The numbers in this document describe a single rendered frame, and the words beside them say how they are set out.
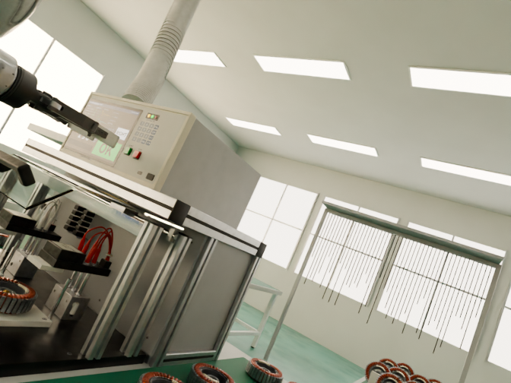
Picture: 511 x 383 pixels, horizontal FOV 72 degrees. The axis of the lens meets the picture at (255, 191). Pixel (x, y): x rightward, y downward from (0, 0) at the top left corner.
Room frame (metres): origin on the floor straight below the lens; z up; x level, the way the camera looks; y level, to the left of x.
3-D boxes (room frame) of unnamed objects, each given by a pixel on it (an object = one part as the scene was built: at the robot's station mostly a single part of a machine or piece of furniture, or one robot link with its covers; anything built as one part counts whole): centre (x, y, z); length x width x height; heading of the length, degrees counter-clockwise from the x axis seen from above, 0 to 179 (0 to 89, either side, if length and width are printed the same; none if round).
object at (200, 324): (0.98, -0.01, 0.91); 0.28 x 0.03 x 0.32; 147
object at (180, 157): (1.09, 0.29, 1.22); 0.44 x 0.39 x 0.20; 57
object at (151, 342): (1.04, 0.34, 0.92); 0.66 x 0.01 x 0.30; 57
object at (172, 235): (0.97, 0.38, 1.04); 0.62 x 0.02 x 0.03; 57
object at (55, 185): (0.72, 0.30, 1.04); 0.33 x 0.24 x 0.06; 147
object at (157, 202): (1.09, 0.30, 1.09); 0.68 x 0.44 x 0.05; 57
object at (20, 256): (1.01, 0.50, 0.80); 0.08 x 0.05 x 0.06; 57
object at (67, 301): (0.88, 0.30, 0.80); 0.08 x 0.05 x 0.06; 57
